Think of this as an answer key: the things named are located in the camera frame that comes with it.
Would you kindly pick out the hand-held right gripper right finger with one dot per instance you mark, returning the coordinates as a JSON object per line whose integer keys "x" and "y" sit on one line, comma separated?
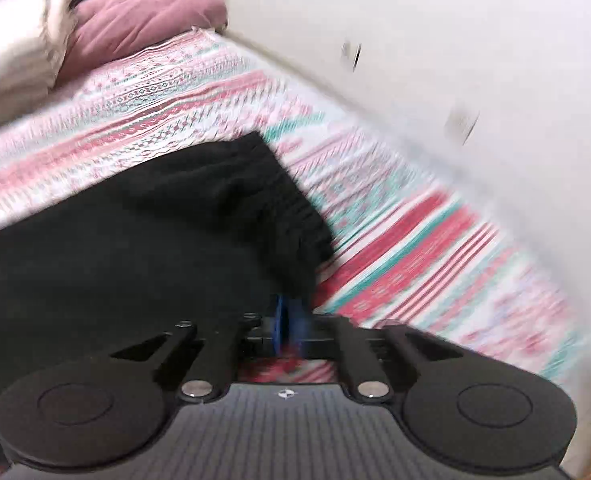
{"x": 301, "y": 327}

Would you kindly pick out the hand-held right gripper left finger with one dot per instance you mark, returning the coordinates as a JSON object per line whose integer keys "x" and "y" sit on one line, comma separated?
{"x": 281, "y": 327}

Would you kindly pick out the black pants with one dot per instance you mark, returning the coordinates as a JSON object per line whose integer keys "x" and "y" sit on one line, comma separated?
{"x": 125, "y": 260}

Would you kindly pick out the patterned bed sheet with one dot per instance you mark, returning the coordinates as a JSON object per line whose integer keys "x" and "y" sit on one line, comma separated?
{"x": 425, "y": 260}

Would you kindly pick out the mauve blanket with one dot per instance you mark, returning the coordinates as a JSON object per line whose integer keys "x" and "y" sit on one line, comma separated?
{"x": 140, "y": 20}

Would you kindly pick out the striped folded duvet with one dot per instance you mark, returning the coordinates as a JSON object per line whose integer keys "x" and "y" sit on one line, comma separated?
{"x": 10, "y": 50}

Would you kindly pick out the white wall outlet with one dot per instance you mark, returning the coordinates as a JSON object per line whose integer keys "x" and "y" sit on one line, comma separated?
{"x": 463, "y": 122}
{"x": 350, "y": 54}

